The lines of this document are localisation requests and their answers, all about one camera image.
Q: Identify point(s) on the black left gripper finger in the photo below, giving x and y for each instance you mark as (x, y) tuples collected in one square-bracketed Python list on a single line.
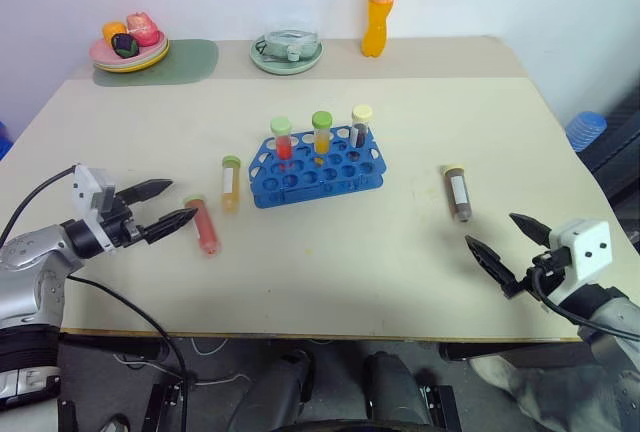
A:
[(169, 223), (146, 189)]

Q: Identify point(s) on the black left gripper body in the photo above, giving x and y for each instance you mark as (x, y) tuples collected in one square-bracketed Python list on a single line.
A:
[(121, 224)]

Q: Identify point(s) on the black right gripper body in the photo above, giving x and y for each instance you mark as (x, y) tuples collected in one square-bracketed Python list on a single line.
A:
[(542, 272)]

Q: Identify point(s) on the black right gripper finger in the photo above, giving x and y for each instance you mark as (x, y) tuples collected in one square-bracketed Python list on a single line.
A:
[(487, 258), (531, 228)]

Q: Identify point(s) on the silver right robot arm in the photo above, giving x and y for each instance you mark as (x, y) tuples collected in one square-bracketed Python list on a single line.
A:
[(612, 322)]

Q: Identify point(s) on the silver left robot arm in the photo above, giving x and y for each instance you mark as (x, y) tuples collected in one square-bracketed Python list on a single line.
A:
[(30, 272)]

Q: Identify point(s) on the pink liquid tube green cap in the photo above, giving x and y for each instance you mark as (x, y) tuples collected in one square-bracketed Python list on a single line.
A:
[(204, 226)]

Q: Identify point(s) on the brown liquid tube tan cap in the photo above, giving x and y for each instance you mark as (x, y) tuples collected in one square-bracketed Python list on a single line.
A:
[(457, 194)]

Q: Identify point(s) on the yellow liquid tube green cap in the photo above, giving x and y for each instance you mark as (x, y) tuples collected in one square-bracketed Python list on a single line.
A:
[(230, 184)]

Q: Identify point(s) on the red liquid tube green cap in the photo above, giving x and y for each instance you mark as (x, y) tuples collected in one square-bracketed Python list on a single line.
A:
[(283, 141)]

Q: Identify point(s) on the blue test tube rack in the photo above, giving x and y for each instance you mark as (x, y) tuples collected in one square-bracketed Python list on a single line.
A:
[(317, 167)]

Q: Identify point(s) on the orange liquid tube green cap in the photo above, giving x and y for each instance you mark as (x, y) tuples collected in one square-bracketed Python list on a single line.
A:
[(322, 133)]

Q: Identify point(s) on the dark liquid tube cream cap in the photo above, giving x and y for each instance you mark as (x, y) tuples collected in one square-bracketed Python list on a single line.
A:
[(360, 128)]

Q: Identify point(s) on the yellow plate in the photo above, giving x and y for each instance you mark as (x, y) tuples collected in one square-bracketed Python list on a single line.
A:
[(135, 66)]

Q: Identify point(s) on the green placemat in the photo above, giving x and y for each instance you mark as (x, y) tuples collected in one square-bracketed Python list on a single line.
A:
[(165, 64)]

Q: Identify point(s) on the pink plate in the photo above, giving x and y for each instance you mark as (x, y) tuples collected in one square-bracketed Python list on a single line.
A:
[(127, 54)]

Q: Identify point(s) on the dark purple toy fruit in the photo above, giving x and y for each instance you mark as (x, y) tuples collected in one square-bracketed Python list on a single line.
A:
[(125, 46)]

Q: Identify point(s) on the dark robot right leg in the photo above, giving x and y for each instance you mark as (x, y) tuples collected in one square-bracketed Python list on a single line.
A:
[(395, 389)]

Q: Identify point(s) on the dark robot leg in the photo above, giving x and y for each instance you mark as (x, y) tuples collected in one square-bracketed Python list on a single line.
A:
[(395, 389), (272, 392)]

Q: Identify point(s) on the pink toy fruit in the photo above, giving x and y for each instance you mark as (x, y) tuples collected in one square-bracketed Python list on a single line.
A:
[(142, 28)]

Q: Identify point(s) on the orange toy fruit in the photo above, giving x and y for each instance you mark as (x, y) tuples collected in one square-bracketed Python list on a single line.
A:
[(114, 31)]

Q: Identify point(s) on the green plate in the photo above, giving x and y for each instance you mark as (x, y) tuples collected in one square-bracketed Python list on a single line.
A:
[(287, 59)]

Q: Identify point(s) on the dark robot left leg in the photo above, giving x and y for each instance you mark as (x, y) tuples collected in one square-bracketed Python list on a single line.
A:
[(272, 392)]

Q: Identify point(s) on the clear glass container with lid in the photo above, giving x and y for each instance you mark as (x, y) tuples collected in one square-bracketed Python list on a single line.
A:
[(287, 43)]

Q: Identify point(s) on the orange soda bottle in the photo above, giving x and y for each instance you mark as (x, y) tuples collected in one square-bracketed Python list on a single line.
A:
[(377, 9)]

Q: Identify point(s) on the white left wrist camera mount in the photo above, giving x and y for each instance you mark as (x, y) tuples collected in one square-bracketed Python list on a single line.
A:
[(89, 190)]

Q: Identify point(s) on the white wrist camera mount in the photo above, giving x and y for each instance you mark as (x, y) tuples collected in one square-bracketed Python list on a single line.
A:
[(585, 247), (89, 190)]

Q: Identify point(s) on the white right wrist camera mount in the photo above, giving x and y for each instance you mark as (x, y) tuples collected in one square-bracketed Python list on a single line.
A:
[(585, 247)]

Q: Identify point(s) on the blue object at wall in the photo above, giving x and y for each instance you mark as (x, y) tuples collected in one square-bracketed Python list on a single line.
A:
[(2, 139)]

